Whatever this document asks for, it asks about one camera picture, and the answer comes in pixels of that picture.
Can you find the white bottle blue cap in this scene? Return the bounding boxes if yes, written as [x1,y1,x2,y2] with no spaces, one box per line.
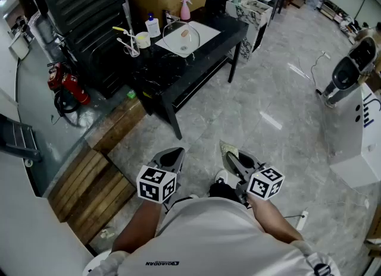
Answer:
[145,12,161,38]

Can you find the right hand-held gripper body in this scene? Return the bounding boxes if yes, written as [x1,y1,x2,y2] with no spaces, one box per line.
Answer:
[236,164,285,206]

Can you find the person's white shoe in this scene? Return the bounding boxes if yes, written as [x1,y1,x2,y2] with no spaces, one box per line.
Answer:
[214,168,229,185]

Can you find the chrome faucet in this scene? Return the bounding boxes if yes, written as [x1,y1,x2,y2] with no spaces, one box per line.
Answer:
[164,10,181,26]

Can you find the white kiosk counter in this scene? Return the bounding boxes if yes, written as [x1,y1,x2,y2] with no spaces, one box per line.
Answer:
[329,84,381,189]

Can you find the green scouring sponge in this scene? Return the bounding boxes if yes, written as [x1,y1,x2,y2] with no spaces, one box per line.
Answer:
[219,140,239,172]

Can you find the stack of wooden planks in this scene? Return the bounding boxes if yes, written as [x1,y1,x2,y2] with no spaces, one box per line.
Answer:
[47,96,148,246]

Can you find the person's left forearm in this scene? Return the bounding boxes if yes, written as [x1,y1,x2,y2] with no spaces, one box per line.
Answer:
[111,199,164,255]

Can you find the person's black trousers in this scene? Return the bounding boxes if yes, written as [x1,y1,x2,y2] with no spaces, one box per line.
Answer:
[208,182,241,203]

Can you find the red fire extinguisher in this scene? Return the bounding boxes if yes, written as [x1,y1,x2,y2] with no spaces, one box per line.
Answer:
[47,62,65,91]
[61,72,92,106]

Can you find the person's white t-shirt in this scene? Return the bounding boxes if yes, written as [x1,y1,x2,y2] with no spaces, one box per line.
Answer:
[83,196,342,276]

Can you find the white toothbrush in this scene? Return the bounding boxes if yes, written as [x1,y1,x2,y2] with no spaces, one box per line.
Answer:
[126,29,135,55]

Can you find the white marble pattern cabinet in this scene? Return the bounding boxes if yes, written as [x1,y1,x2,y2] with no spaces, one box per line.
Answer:
[225,0,274,61]

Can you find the white rectangular sink basin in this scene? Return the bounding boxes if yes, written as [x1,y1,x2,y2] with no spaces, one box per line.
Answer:
[154,20,221,58]

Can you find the black louvered cabinet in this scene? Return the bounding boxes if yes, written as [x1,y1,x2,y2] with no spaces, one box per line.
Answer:
[32,0,135,99]

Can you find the black step stool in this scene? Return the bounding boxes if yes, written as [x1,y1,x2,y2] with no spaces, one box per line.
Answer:
[0,113,42,167]

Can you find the pink spray bottle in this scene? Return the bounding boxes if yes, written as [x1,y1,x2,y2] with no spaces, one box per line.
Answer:
[180,0,192,21]

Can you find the clear plastic cup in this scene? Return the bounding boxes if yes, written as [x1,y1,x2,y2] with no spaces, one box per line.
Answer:
[123,38,140,58]

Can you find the black marble vanity table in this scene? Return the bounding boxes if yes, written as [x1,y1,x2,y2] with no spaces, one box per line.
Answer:
[120,12,249,140]

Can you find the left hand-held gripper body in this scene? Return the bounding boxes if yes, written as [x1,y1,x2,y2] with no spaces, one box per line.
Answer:
[136,157,182,205]

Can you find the white power strip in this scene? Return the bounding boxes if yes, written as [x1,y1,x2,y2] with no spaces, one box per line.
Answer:
[296,210,310,230]

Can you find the black hose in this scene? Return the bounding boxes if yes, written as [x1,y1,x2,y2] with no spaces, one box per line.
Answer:
[53,90,81,114]

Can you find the person's right forearm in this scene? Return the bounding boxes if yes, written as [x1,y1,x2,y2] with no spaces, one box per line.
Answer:
[248,194,304,244]

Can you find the glass pot lid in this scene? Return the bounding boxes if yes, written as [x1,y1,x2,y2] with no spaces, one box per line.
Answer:
[162,20,201,56]

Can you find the white mug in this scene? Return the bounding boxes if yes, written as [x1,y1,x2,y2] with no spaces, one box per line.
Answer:
[135,31,152,49]

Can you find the yellow handled brush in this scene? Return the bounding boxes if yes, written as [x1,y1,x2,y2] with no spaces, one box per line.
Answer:
[112,26,135,36]

